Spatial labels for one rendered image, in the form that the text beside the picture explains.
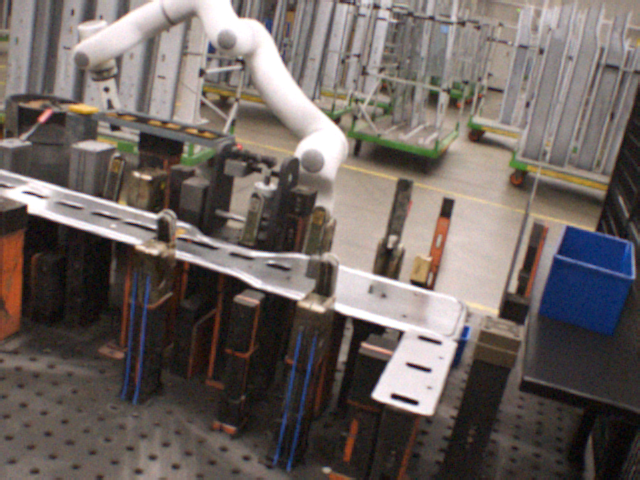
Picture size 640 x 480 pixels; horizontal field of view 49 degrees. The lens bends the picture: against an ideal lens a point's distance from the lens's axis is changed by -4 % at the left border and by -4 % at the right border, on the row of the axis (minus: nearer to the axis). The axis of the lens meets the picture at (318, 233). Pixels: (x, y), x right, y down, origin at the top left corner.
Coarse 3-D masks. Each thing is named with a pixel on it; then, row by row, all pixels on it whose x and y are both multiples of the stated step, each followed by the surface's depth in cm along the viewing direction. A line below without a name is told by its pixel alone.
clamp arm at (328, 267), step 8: (328, 256) 130; (336, 256) 131; (320, 264) 131; (328, 264) 130; (336, 264) 130; (320, 272) 131; (328, 272) 131; (336, 272) 131; (320, 280) 132; (328, 280) 131; (336, 280) 133; (320, 288) 133; (328, 288) 132; (328, 296) 133
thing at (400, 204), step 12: (408, 180) 157; (396, 192) 157; (408, 192) 156; (396, 204) 158; (408, 204) 157; (396, 216) 159; (396, 228) 159; (384, 240) 159; (396, 240) 158; (384, 252) 160; (396, 252) 158
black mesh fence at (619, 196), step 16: (624, 128) 240; (624, 144) 238; (624, 160) 233; (624, 176) 225; (608, 192) 244; (624, 192) 215; (608, 208) 241; (624, 208) 201; (608, 224) 232; (624, 224) 198; (592, 432) 159; (608, 432) 149; (592, 448) 153; (624, 464) 129
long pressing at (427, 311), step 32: (0, 192) 166; (32, 192) 171; (64, 192) 174; (96, 224) 157; (192, 256) 150; (224, 256) 153; (256, 256) 157; (288, 256) 160; (288, 288) 143; (352, 288) 149; (384, 288) 152; (416, 288) 155; (384, 320) 137; (416, 320) 139; (448, 320) 142
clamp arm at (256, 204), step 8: (256, 192) 166; (248, 200) 167; (256, 200) 166; (264, 200) 166; (248, 208) 167; (256, 208) 166; (264, 208) 168; (248, 216) 167; (256, 216) 166; (248, 224) 167; (256, 224) 166; (248, 232) 167; (256, 232) 167; (240, 240) 168; (248, 240) 167; (256, 240) 168
